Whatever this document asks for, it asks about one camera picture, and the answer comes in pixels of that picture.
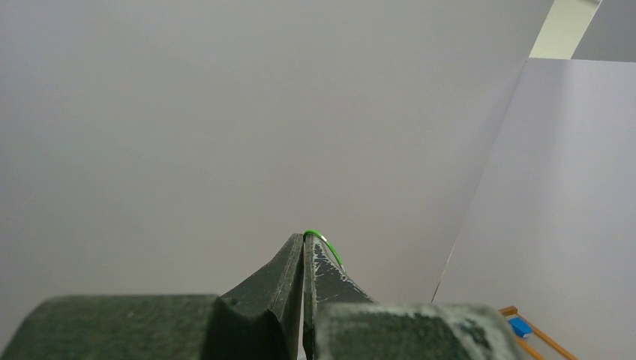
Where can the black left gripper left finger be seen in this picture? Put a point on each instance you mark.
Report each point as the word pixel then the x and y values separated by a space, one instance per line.
pixel 257 319

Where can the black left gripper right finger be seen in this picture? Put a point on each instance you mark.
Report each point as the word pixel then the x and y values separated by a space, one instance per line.
pixel 341 321

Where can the wooden rack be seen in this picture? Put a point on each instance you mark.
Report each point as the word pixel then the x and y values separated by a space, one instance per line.
pixel 526 346

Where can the blue block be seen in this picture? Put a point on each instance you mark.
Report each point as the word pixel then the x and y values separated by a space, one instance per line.
pixel 520 327

